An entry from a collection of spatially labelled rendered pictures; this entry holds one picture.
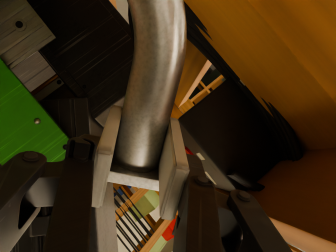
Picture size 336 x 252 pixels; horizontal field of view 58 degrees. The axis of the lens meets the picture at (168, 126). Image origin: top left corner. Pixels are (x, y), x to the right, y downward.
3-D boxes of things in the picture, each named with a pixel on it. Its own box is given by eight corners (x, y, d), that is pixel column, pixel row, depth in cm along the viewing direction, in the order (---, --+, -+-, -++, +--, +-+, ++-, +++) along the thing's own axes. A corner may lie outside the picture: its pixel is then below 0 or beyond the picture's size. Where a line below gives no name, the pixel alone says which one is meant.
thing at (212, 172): (166, 132, 63) (212, 189, 62) (175, 120, 46) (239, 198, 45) (211, 96, 64) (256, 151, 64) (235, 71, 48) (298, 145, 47)
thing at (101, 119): (38, 48, 91) (109, 135, 90) (-12, -9, 61) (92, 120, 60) (87, 13, 94) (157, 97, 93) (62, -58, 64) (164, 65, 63)
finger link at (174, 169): (174, 166, 14) (190, 169, 14) (168, 116, 20) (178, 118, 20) (159, 219, 15) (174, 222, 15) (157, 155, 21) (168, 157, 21)
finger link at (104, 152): (101, 209, 14) (85, 207, 14) (114, 147, 21) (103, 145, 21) (112, 153, 13) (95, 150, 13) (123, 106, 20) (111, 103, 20)
